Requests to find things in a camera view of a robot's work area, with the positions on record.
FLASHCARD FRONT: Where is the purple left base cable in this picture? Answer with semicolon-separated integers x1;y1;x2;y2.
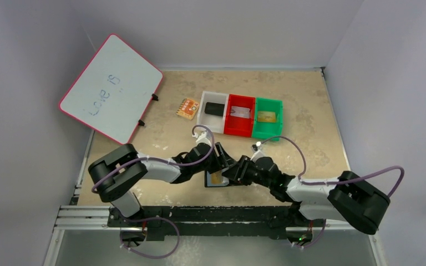
119;215;181;260

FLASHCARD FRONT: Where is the white plastic bin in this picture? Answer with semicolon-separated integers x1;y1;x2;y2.
196;91;229;134

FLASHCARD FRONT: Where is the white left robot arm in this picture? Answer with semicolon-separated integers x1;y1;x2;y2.
88;142;235;227

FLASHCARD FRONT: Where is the aluminium rail frame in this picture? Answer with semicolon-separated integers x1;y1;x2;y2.
44;206;388;265

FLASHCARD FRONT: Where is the gold card in green bin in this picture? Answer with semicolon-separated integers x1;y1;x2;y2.
257;111;277;123

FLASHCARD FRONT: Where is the clear card in red bin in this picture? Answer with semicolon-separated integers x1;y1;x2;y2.
230;106;251;119

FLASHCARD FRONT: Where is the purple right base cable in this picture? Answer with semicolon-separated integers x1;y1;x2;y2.
290;220;327;250

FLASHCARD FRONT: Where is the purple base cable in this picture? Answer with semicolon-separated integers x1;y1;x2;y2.
290;220;327;250
119;215;181;260

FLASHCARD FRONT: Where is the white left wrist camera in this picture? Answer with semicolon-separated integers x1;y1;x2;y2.
193;131;214;146

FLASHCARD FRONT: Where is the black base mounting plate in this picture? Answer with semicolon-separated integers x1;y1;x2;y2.
108;204;324;244

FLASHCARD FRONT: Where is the orange card pack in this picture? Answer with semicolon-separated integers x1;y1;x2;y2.
176;98;200;120

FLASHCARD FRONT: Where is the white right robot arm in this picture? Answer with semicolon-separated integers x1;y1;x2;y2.
222;156;391;235

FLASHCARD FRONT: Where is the red plastic bin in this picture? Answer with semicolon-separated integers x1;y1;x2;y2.
224;94;256;137

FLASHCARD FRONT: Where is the green plastic bin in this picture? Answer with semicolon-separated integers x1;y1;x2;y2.
252;98;283;139

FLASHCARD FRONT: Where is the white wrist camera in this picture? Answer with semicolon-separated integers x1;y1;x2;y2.
193;131;214;146
251;141;266;162

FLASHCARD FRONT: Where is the black object in white bin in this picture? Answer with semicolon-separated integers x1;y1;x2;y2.
204;102;225;117

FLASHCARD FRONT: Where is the pink framed whiteboard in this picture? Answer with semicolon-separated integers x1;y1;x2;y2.
59;34;164;144

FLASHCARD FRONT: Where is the black leather card holder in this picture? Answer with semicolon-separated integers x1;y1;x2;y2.
204;171;232;188

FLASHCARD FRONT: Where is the gold credit card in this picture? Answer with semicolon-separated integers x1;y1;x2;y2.
210;171;224;185

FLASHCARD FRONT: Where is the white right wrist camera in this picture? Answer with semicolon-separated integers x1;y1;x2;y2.
251;141;266;162

